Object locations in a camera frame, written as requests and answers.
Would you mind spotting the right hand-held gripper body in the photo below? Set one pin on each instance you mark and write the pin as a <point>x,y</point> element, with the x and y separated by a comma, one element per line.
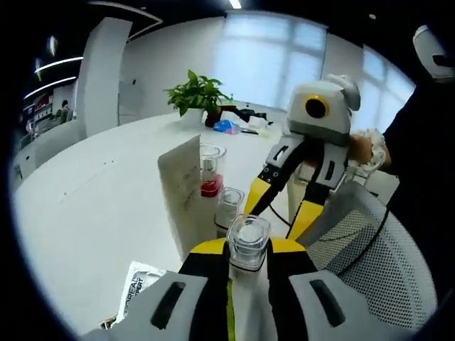
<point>330,124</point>

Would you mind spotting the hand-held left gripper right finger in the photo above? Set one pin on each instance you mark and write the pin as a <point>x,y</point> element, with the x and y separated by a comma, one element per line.
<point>313,305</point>

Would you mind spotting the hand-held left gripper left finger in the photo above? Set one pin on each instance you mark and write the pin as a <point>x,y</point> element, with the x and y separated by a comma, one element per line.
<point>170,302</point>

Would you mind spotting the silver navy skincare sachet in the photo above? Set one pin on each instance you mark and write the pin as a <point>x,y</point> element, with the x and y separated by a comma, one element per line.
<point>136,284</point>

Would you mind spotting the small clear skincare bottle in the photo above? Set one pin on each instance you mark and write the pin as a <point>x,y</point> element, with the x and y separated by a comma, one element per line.
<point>231,202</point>

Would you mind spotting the tall skincare bottle red band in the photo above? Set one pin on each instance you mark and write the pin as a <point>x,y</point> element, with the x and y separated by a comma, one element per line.
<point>211,156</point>

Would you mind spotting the clear square-capped skincare bottle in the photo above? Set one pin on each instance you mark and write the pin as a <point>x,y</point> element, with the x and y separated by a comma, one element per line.
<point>249,241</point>

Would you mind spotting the person's right hand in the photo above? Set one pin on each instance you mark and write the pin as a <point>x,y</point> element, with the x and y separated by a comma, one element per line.
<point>350,92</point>

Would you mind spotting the white frilly wrist cuff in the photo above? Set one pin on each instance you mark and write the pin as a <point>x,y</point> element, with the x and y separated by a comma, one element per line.
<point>377,149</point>

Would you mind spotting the black tool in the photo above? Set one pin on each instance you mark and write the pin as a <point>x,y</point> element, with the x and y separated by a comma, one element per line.
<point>245,113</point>

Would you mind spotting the blue plastic bag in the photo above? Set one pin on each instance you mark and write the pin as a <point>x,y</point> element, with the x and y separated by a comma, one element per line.
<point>225,127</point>

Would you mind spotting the grey mesh office chair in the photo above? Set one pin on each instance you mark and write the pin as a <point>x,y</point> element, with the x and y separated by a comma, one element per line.
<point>373,255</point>

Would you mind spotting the dark red plant pot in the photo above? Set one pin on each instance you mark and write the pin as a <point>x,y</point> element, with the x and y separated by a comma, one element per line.
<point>212,119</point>

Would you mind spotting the white plant pot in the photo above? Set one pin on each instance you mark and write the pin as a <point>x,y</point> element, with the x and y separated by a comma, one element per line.
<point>192,117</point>

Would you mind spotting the green potted plant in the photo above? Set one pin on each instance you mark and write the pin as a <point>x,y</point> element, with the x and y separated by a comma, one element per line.
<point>195,92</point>

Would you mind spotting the white chest device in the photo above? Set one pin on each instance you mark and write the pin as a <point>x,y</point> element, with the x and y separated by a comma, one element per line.
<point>432,53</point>

